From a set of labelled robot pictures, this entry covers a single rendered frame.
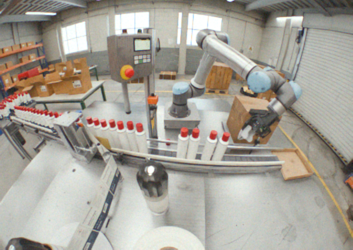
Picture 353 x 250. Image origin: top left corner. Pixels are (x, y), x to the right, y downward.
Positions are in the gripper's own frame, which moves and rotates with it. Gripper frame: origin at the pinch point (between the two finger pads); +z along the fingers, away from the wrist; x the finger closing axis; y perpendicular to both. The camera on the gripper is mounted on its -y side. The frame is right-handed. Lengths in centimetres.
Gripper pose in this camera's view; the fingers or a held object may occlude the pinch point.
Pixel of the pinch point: (239, 136)
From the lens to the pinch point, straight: 64.6
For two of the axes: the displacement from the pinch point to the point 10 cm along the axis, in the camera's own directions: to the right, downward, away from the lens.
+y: -1.2, 5.5, -8.3
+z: -5.4, 6.6, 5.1
